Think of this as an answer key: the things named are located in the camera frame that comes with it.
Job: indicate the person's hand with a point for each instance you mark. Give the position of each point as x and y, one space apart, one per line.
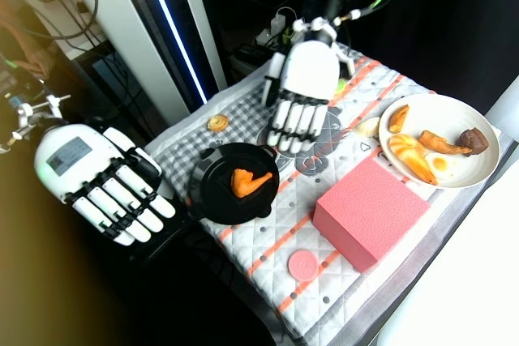
40 63

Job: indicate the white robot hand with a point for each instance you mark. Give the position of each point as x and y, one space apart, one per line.
73 159
312 70

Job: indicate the orange toy chicken leg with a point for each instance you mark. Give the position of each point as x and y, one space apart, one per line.
243 184

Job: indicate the black frying pan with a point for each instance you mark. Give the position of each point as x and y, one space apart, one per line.
219 196

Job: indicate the pink foam block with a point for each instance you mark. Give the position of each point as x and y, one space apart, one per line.
365 208

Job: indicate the green round disc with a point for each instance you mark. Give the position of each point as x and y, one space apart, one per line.
341 86

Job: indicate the green plug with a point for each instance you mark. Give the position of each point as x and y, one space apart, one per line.
287 34

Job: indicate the white power strip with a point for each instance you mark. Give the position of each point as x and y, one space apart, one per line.
265 37

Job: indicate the white charger plug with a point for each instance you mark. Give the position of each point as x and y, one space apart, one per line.
278 24

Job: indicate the black power adapter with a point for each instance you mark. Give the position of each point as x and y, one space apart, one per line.
251 53

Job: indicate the white toy dumpling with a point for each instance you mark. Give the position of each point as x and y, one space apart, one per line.
368 127

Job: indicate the white pillar with blue light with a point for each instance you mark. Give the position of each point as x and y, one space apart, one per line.
121 18

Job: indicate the orange toy fried dumpling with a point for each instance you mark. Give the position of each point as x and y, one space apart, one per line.
398 119

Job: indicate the yellow swirl toy cookie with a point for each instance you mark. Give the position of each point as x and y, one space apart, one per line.
218 123

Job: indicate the orange striped toy shrimp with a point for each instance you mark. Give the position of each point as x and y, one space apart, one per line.
409 151

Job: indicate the white round plate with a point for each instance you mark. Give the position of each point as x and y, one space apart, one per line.
446 119

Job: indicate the brown toy fried wing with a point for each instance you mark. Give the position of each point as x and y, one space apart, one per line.
438 141

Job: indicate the toy fried egg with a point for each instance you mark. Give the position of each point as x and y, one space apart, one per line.
440 163

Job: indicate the dark brown toy meat piece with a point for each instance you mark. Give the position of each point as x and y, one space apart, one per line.
474 139

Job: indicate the grey quilt with bear print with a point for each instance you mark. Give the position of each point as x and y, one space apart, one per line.
263 249

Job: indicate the pink round disc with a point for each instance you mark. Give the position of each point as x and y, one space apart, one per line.
303 266

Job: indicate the grey table cloth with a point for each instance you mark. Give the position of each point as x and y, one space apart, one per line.
405 281

